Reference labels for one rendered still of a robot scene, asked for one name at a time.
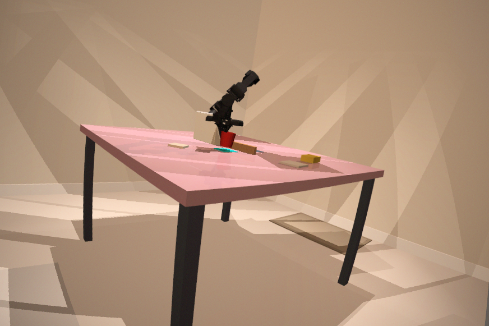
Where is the red cup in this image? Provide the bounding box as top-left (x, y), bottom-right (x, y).
top-left (220, 131), bottom-right (236, 148)

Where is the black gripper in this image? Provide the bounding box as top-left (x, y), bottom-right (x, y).
top-left (206, 106), bottom-right (243, 136)

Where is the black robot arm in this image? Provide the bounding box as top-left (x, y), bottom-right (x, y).
top-left (209, 70), bottom-right (260, 121)

